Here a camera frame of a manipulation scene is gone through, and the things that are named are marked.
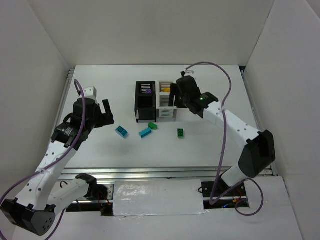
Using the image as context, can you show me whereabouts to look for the yellow lego brick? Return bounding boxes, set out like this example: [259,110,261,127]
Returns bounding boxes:
[161,85,171,93]

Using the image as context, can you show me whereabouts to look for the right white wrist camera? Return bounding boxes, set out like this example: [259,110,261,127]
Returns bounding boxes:
[180,69,195,77]

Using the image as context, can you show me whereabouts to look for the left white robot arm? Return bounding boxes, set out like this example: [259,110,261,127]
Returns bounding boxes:
[0,98,115,236]

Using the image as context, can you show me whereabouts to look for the white slotted container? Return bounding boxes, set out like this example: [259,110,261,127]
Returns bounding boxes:
[156,81,178,122]

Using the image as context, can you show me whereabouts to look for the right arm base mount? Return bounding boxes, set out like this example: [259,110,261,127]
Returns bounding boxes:
[197,179,248,208]

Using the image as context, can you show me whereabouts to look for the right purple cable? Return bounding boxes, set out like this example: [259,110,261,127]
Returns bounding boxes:
[184,61,265,216]

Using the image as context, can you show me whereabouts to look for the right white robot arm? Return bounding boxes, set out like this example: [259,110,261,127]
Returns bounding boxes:
[169,76,276,187]

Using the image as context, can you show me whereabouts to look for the dark green printed lego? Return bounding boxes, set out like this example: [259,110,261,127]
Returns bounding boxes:
[177,128,185,138]

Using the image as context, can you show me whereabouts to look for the teal long lego brick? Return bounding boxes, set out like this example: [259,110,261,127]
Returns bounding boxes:
[139,127,152,139]

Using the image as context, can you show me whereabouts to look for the black slotted container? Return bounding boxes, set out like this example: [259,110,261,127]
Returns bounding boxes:
[134,81,157,123]

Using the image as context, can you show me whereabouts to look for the white tape covered plate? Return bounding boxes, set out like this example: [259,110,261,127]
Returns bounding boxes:
[113,179,205,217]

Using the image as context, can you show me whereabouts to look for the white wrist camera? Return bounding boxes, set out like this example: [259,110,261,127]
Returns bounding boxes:
[180,69,195,77]
[83,86,97,98]

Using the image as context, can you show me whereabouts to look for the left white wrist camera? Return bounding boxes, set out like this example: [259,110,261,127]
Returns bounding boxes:
[83,86,97,98]

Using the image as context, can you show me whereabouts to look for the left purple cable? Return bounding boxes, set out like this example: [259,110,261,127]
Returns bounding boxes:
[0,79,87,240]

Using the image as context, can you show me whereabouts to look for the teal curved lego brick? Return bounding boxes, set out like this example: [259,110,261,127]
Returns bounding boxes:
[115,126,129,139]

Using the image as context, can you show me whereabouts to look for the purple cable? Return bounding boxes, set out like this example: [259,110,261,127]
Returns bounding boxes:
[184,61,265,216]
[0,79,87,240]

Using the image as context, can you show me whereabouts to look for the green curved lego brick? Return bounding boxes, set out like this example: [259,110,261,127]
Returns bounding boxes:
[148,122,158,130]

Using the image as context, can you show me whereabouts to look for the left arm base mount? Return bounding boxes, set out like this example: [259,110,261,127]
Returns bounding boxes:
[66,184,115,217]

